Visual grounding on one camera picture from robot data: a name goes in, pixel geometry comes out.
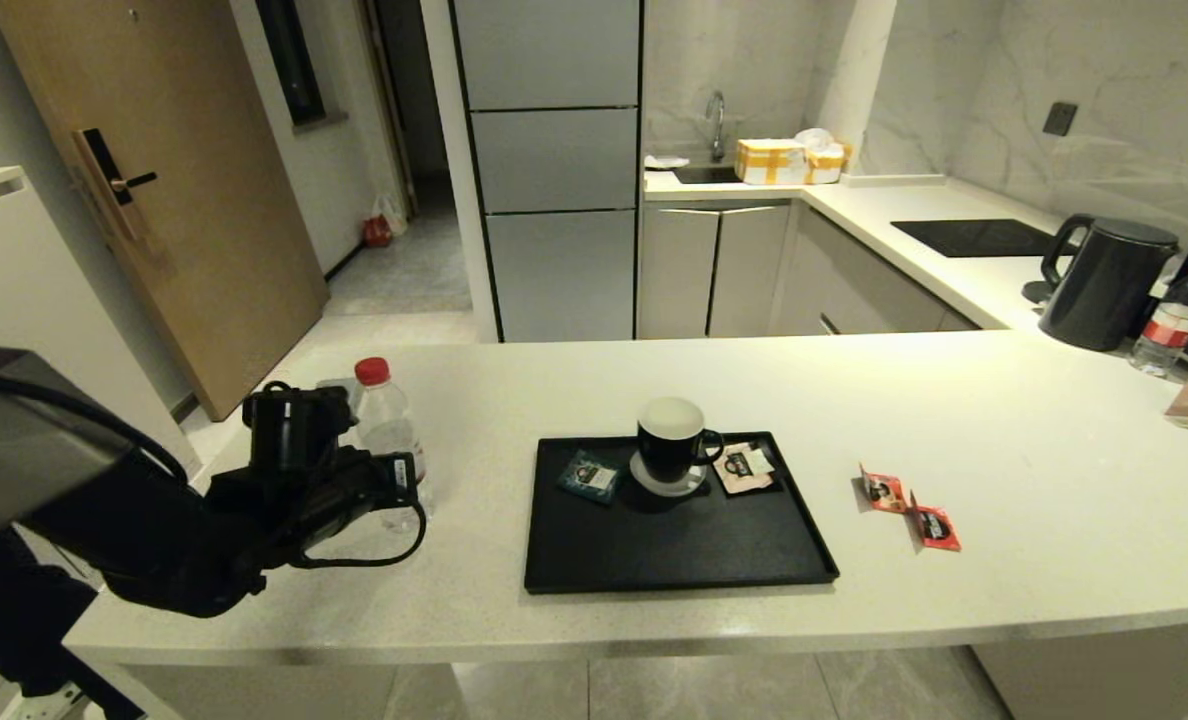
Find large white box yellow tape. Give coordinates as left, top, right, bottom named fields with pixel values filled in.
left=735, top=138, right=808, bottom=186

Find clear water bottle red label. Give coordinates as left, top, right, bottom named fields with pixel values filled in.
left=354, top=357, right=433, bottom=531
left=1129, top=260, right=1188, bottom=379

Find grey lower kitchen cabinets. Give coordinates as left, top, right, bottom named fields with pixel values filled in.
left=639, top=198, right=980, bottom=339

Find brown wooden door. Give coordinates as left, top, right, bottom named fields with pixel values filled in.
left=0, top=0, right=330, bottom=421

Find small red Nescafe sachet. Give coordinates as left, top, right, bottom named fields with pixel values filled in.
left=909, top=492, right=963, bottom=552

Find small white box yellow tape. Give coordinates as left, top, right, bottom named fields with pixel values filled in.
left=804, top=143, right=847, bottom=185

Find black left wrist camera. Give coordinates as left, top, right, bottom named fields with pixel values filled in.
left=242, top=383, right=353, bottom=473

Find black door lock handle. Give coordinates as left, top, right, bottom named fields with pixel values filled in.
left=74, top=127, right=158, bottom=241

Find beige tall side cabinet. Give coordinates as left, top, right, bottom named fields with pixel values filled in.
left=0, top=165, right=202, bottom=581

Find black rectangular serving tray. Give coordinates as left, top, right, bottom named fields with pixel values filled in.
left=524, top=432, right=841, bottom=595

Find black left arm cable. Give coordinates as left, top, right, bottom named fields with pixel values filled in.
left=292, top=480, right=428, bottom=570

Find large red Nescafe sachet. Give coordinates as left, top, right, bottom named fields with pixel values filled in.
left=859, top=463, right=908, bottom=514

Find black mug white inside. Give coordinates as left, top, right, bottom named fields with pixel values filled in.
left=637, top=396, right=726, bottom=486

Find dark narrow window panel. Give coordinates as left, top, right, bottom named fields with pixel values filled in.
left=256, top=0, right=327, bottom=126

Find dark green tea sachet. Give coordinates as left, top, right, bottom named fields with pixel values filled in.
left=556, top=449, right=621, bottom=506

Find black induction cooktop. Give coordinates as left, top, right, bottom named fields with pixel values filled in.
left=891, top=219, right=1080, bottom=259

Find grey tall refrigerator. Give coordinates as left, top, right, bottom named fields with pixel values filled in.
left=451, top=0, right=645, bottom=344

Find pink tea sachet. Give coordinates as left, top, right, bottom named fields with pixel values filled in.
left=713, top=441, right=778, bottom=497

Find black electric kettle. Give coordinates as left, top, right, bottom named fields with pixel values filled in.
left=1038, top=214, right=1181, bottom=353

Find white round coaster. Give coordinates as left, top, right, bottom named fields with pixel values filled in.
left=630, top=452, right=711, bottom=498

